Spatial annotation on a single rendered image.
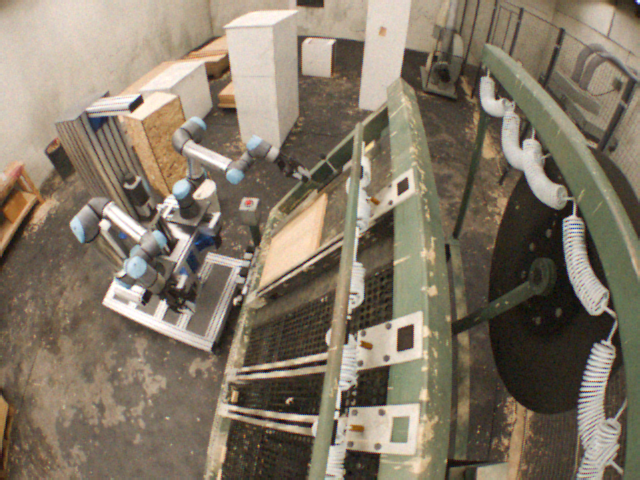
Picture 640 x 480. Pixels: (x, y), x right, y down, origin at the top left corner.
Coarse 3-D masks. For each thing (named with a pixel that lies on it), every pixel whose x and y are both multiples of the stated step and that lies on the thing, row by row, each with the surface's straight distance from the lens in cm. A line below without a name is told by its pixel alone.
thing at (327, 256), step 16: (400, 176) 92; (384, 192) 94; (384, 208) 89; (384, 224) 96; (336, 240) 110; (368, 240) 102; (320, 256) 115; (336, 256) 112; (288, 272) 135; (304, 272) 125; (320, 272) 123; (272, 288) 144; (288, 288) 141; (256, 304) 167
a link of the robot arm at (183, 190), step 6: (180, 180) 197; (186, 180) 197; (174, 186) 196; (180, 186) 193; (186, 186) 191; (192, 186) 195; (174, 192) 193; (180, 192) 190; (186, 192) 191; (192, 192) 196; (180, 198) 193; (186, 198) 193; (192, 198) 198; (180, 204) 197; (186, 204) 196
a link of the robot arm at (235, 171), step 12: (180, 132) 165; (180, 144) 161; (192, 144) 160; (192, 156) 159; (204, 156) 154; (216, 156) 153; (216, 168) 153; (228, 168) 149; (240, 168) 148; (228, 180) 150; (240, 180) 149
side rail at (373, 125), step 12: (384, 108) 154; (372, 120) 157; (384, 120) 157; (372, 132) 161; (348, 144) 166; (336, 156) 172; (348, 156) 171; (324, 168) 178; (336, 168) 177; (312, 180) 186; (300, 192) 195; (288, 204) 205
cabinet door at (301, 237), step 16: (320, 208) 152; (288, 224) 182; (304, 224) 160; (320, 224) 143; (272, 240) 195; (288, 240) 170; (304, 240) 150; (272, 256) 182; (288, 256) 159; (304, 256) 141; (272, 272) 170
